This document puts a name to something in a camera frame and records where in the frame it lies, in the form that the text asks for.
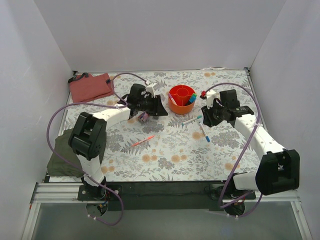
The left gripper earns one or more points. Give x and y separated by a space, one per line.
155 105

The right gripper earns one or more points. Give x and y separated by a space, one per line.
208 116

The pink capped white marker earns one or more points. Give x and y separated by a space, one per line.
172 99

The blue capped white marker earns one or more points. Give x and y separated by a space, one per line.
204 132

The orange round organizer container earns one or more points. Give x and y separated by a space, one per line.
181 95

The blue black highlighter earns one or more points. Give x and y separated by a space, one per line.
191 100

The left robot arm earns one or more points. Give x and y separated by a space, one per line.
88 137

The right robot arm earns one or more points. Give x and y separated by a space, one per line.
279 168

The pink capped pen tube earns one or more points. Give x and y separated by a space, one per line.
143 117

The orange pen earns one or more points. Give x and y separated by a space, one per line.
143 141

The floral table mat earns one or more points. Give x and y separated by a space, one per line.
176 153

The red folded cloth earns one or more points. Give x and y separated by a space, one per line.
86 87

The dark green cloth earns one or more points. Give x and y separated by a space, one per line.
72 157

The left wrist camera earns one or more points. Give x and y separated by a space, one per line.
151 88

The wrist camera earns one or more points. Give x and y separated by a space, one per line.
209 96
151 88

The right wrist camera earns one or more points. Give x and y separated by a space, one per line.
209 96

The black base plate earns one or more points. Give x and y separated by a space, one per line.
160 195

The aluminium frame rail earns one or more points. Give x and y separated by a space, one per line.
160 211

